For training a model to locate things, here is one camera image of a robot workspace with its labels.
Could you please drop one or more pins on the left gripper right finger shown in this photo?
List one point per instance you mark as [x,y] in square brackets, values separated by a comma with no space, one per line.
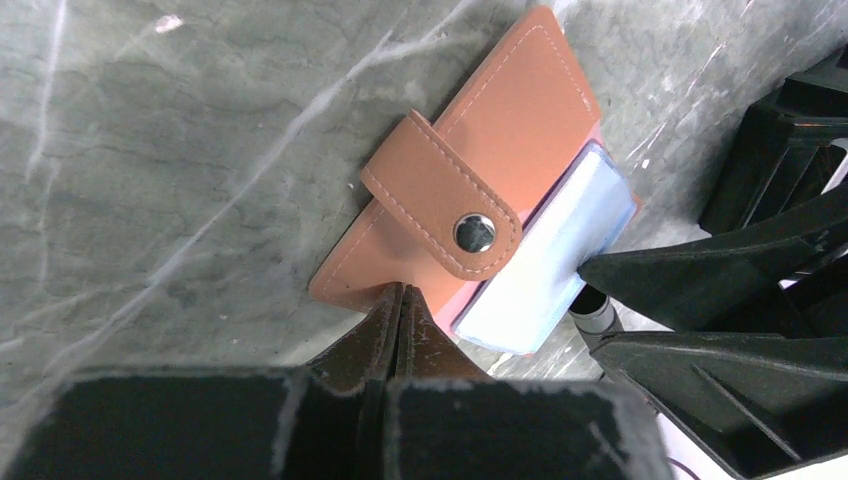
[440,425]

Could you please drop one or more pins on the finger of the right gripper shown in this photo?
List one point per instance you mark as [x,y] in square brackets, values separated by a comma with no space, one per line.
[685,286]
[759,405]

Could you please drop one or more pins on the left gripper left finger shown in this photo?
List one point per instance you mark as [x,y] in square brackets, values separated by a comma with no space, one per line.
[319,420]

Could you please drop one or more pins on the brown leather card holder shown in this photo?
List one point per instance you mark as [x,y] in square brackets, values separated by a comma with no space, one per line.
[491,209]

